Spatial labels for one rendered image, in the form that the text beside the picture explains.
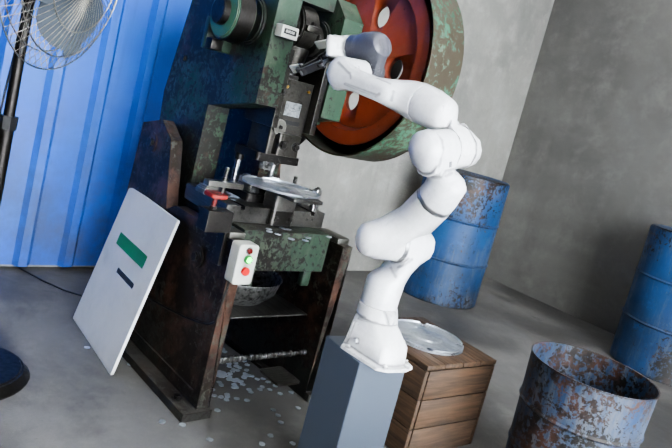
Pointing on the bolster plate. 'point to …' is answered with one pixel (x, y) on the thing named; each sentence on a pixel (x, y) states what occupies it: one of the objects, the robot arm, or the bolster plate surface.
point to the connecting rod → (309, 30)
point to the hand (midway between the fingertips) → (306, 56)
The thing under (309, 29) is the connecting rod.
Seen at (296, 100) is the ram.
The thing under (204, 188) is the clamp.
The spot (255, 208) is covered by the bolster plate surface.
